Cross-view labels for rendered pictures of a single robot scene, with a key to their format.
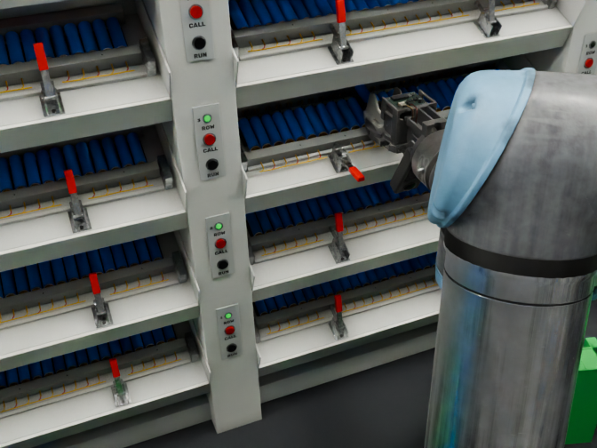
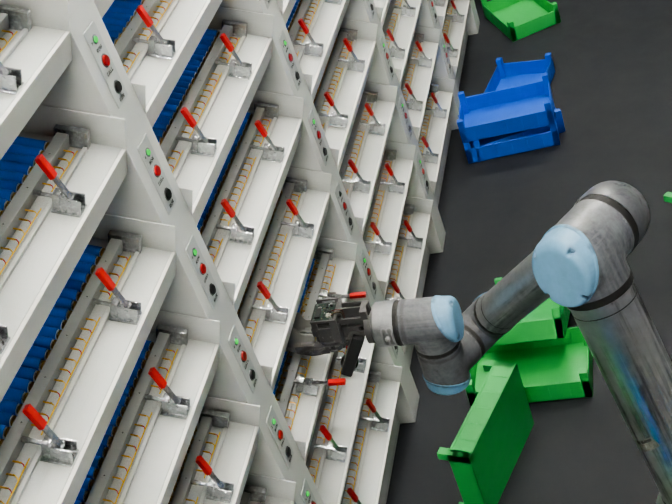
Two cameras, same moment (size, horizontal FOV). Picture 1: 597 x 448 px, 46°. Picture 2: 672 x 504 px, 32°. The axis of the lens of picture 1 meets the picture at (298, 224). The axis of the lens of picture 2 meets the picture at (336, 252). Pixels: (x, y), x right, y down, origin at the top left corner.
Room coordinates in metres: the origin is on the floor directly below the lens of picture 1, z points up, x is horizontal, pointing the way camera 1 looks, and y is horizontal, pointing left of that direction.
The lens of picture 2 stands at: (-0.28, 1.14, 2.00)
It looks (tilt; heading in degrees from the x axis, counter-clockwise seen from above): 33 degrees down; 313
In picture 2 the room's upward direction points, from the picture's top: 21 degrees counter-clockwise
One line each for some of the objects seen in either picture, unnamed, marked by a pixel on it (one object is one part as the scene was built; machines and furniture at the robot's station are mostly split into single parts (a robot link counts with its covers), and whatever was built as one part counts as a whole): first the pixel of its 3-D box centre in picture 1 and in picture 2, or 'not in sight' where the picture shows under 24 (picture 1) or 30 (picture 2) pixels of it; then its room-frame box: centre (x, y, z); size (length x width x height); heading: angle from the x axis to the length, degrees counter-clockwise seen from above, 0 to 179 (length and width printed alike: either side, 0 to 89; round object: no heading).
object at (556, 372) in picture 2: not in sight; (529, 363); (0.96, -0.71, 0.04); 0.30 x 0.20 x 0.08; 21
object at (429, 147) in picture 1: (441, 161); (385, 324); (0.93, -0.22, 0.60); 0.10 x 0.05 x 0.09; 111
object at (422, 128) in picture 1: (415, 132); (344, 324); (1.01, -0.19, 0.61); 0.12 x 0.08 x 0.09; 21
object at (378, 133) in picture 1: (383, 131); (316, 344); (1.06, -0.15, 0.59); 0.09 x 0.05 x 0.02; 26
